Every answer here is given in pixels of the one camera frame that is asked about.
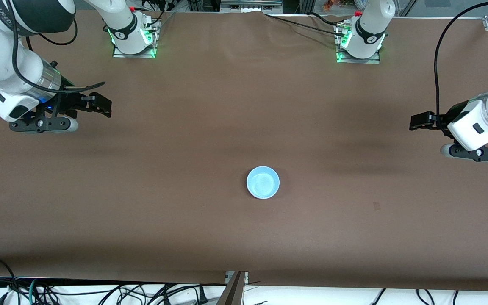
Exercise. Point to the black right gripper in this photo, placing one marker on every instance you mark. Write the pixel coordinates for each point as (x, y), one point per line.
(69, 100)

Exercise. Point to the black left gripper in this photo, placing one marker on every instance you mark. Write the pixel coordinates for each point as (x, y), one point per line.
(452, 115)

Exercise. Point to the blue bowl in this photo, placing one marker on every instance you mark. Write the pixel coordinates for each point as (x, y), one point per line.
(263, 182)

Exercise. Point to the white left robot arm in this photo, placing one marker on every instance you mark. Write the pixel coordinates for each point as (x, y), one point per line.
(477, 123)

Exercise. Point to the brown table cover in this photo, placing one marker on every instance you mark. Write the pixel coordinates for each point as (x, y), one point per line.
(244, 106)

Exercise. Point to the white power strip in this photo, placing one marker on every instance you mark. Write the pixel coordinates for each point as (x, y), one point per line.
(250, 5)

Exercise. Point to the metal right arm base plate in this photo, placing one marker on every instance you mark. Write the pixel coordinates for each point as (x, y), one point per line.
(142, 54)

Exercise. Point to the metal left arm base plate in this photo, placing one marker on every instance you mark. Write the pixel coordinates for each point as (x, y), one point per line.
(367, 61)

